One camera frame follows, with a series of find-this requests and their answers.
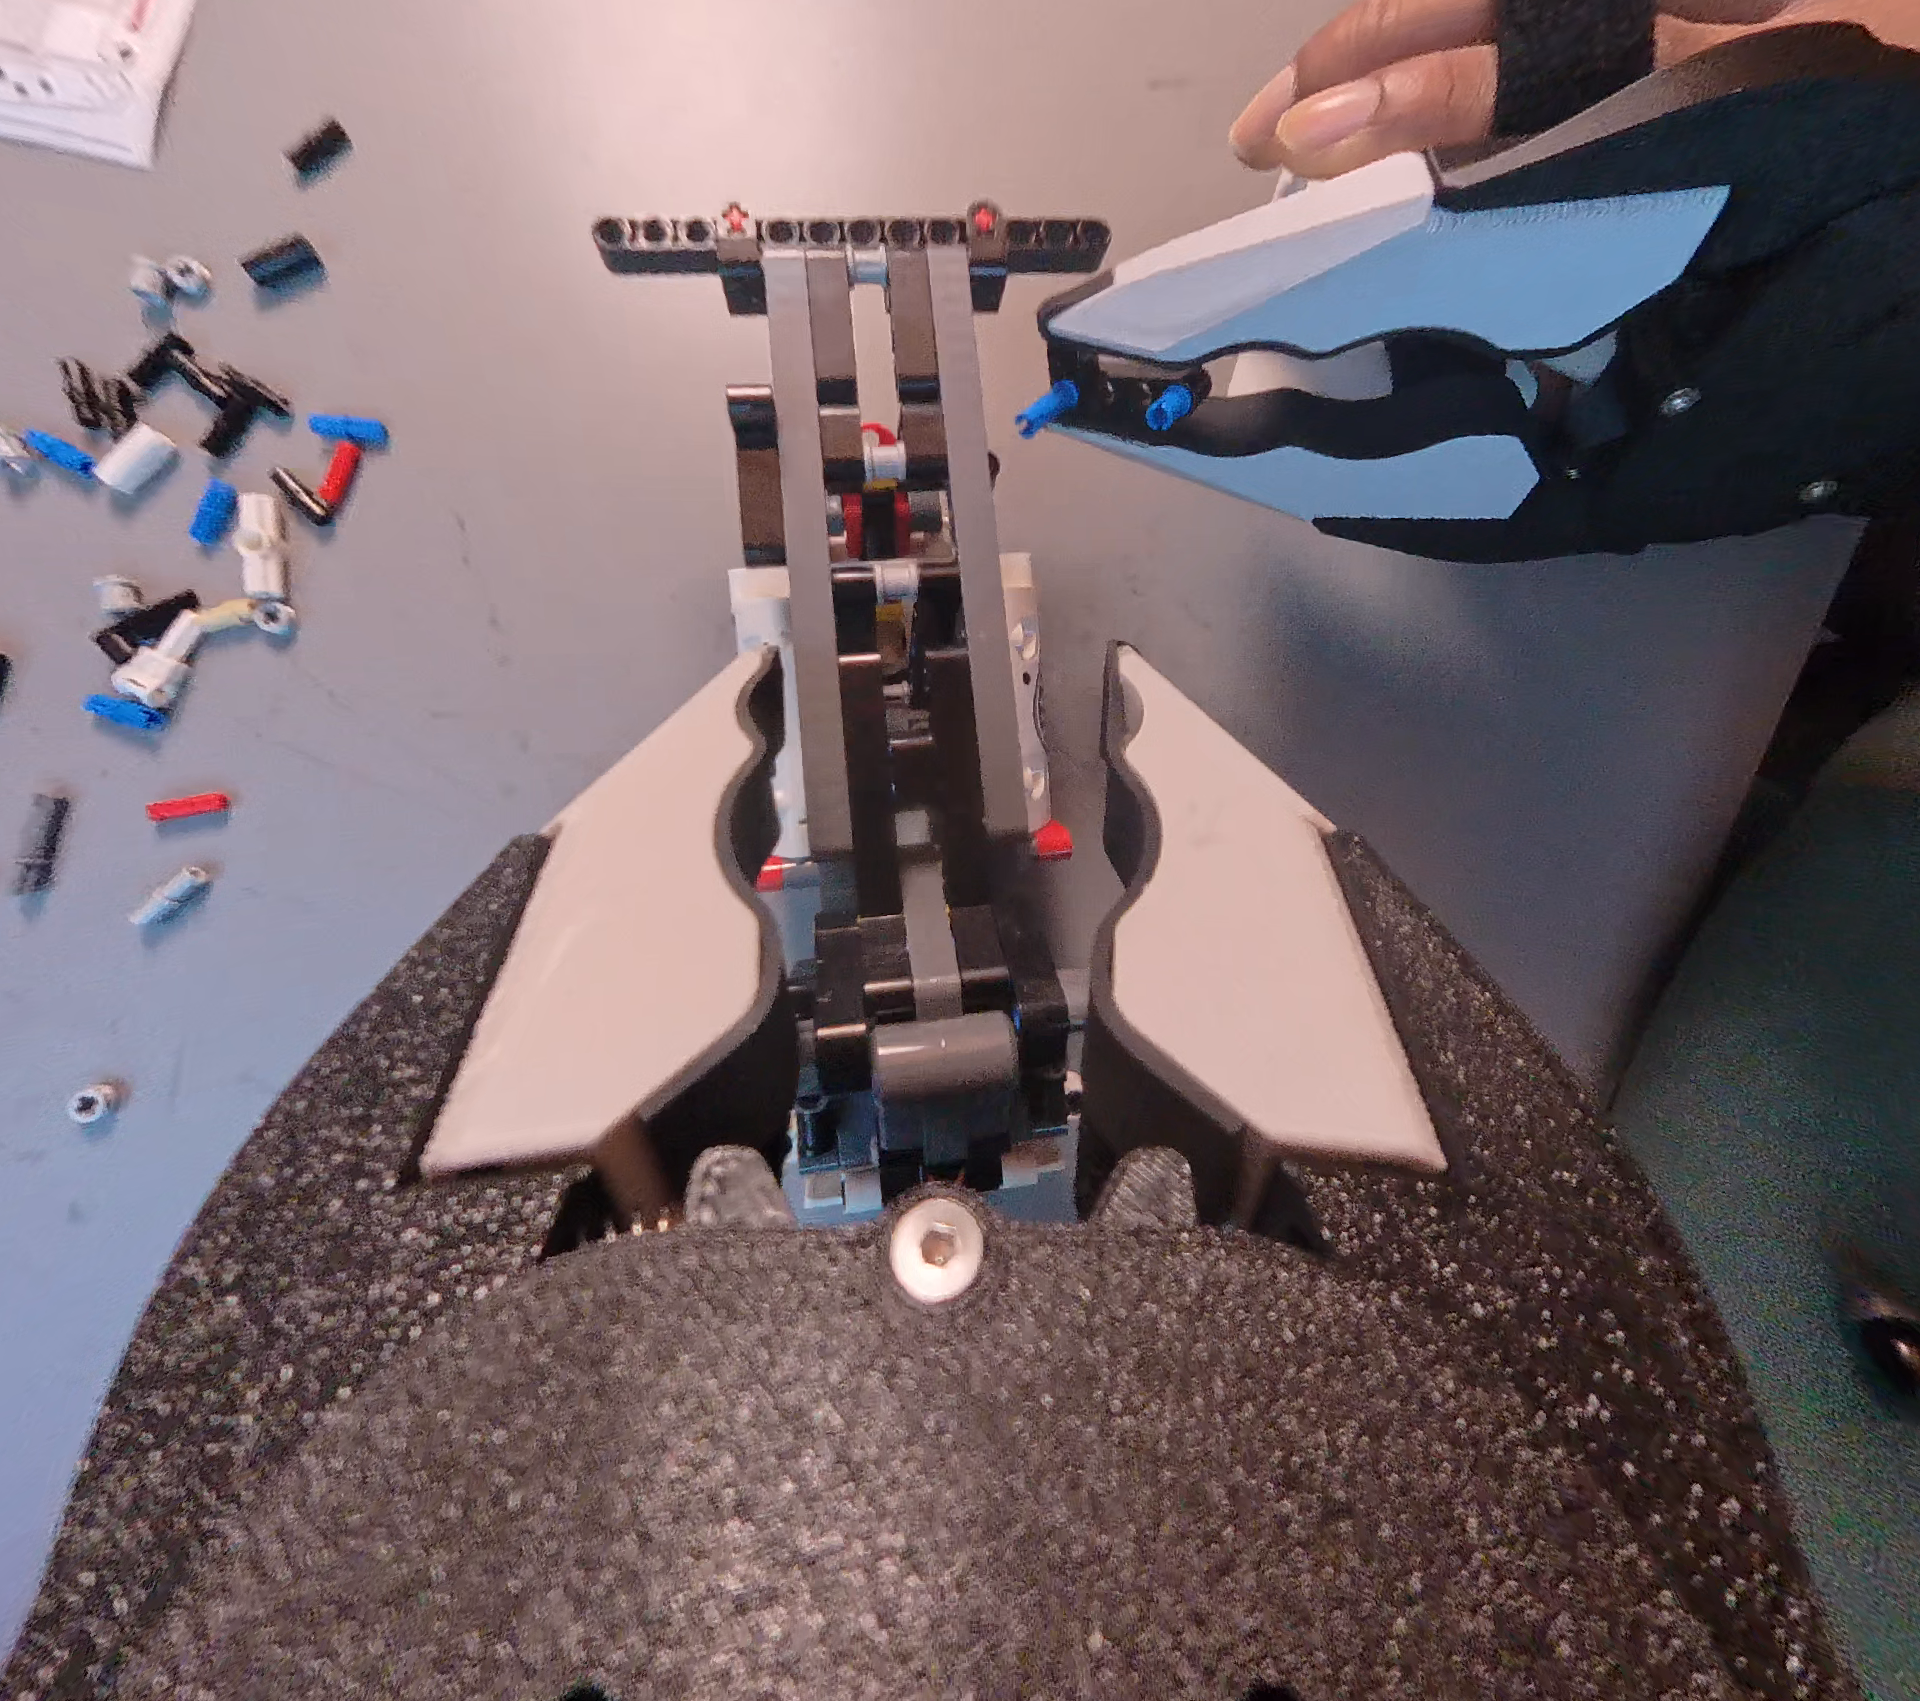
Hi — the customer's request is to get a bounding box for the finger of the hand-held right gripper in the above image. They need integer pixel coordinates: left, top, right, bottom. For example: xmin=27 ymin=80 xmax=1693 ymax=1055
xmin=1109 ymin=393 xmax=1567 ymax=532
xmin=1036 ymin=147 xmax=1742 ymax=369

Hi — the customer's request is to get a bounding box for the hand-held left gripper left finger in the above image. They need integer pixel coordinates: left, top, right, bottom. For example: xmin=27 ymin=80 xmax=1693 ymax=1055
xmin=419 ymin=651 xmax=792 ymax=1185

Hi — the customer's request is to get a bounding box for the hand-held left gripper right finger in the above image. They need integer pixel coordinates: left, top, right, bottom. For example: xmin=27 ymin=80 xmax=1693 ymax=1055
xmin=1086 ymin=645 xmax=1447 ymax=1168

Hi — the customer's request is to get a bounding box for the black building beam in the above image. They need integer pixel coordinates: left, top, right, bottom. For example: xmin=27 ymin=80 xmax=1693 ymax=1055
xmin=1036 ymin=359 xmax=1208 ymax=447

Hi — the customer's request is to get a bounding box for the toy vehicle chassis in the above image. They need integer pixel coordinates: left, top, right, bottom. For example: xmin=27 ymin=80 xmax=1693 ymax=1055
xmin=592 ymin=202 xmax=1117 ymax=1215

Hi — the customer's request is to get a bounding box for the grey desk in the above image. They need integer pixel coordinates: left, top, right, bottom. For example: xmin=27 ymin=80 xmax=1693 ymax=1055
xmin=0 ymin=0 xmax=1877 ymax=1642

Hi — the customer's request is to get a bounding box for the pile of small building parts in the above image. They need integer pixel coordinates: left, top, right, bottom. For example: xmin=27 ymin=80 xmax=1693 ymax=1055
xmin=0 ymin=118 xmax=396 ymax=1132

